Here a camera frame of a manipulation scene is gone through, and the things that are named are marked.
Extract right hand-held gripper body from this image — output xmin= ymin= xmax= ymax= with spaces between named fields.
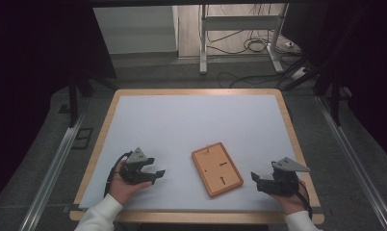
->
xmin=257 ymin=156 xmax=311 ymax=197

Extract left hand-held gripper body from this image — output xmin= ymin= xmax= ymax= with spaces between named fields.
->
xmin=118 ymin=146 xmax=156 ymax=186

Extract orange wooden picture frame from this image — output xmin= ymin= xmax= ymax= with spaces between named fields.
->
xmin=191 ymin=141 xmax=245 ymax=198

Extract person's left hand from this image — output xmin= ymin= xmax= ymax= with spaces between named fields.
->
xmin=108 ymin=159 xmax=153 ymax=206

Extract person's right hand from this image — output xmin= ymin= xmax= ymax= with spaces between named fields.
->
xmin=271 ymin=178 xmax=310 ymax=216

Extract wooden table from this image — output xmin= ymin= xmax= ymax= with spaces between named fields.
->
xmin=68 ymin=88 xmax=326 ymax=225

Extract white table mat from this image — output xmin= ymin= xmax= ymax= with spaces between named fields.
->
xmin=78 ymin=93 xmax=307 ymax=214

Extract black metal stand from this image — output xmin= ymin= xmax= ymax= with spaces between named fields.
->
xmin=279 ymin=57 xmax=345 ymax=127
xmin=66 ymin=68 xmax=119 ymax=129

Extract white power strip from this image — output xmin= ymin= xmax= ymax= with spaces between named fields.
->
xmin=290 ymin=65 xmax=311 ymax=81

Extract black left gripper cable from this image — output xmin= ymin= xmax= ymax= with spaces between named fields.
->
xmin=103 ymin=151 xmax=134 ymax=198

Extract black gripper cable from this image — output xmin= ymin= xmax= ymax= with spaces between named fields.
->
xmin=103 ymin=151 xmax=134 ymax=198
xmin=296 ymin=178 xmax=314 ymax=220

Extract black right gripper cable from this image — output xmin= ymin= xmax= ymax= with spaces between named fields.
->
xmin=296 ymin=178 xmax=314 ymax=220

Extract aluminium floor rail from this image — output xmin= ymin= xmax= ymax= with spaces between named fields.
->
xmin=18 ymin=110 xmax=88 ymax=231
xmin=314 ymin=95 xmax=387 ymax=231

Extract white wall panel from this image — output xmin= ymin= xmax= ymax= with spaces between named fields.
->
xmin=92 ymin=5 xmax=180 ymax=56

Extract black floor cables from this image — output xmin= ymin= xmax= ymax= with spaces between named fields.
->
xmin=205 ymin=3 xmax=308 ymax=90

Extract white metal desk frame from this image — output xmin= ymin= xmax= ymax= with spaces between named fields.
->
xmin=198 ymin=3 xmax=290 ymax=76

